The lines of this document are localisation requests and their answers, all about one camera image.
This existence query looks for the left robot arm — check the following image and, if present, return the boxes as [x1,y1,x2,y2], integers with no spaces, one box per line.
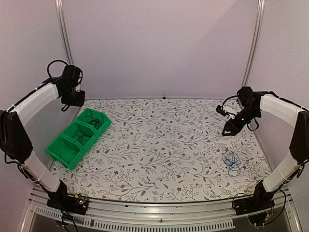
[0,59,87,212]

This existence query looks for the dark blue cable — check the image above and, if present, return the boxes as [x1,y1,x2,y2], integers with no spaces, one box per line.
[71,129,90,143]

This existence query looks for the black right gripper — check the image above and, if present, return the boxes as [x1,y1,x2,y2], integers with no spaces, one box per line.
[222,106,261,136]

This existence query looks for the green plastic bin far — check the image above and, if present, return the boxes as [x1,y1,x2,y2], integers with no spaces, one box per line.
[76,108,112,136]

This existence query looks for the aluminium frame rear bottom rail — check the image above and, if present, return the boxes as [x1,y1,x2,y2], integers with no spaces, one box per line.
[85,97,226,101]

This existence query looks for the green plastic bin near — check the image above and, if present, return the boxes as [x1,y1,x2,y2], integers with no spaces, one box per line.
[45,135,85,170]

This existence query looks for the aluminium frame right rear post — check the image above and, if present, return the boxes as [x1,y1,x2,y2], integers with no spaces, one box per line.
[241,0,265,87]

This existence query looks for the green plastic bin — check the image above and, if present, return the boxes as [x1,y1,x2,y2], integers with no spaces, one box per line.
[76,108,112,136]
[45,135,85,170]
[61,121,98,152]

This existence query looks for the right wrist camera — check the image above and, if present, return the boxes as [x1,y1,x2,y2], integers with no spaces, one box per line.
[216,105,236,118]

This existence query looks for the aluminium front rail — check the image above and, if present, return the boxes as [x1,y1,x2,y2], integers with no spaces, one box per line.
[21,187,303,232]

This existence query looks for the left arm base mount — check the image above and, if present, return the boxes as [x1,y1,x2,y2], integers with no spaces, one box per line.
[47,194,89,215]

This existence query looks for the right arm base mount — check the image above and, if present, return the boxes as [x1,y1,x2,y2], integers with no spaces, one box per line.
[232,193,275,227]

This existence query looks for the brown red cable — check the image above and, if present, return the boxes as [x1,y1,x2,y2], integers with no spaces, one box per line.
[85,115,103,129]

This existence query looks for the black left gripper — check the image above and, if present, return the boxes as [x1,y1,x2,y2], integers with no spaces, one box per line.
[62,86,86,106]

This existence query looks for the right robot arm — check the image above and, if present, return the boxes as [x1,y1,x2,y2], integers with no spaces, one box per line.
[216,87,309,213]

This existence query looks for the green plastic bin middle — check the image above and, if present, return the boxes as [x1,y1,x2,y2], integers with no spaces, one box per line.
[61,121,98,152]

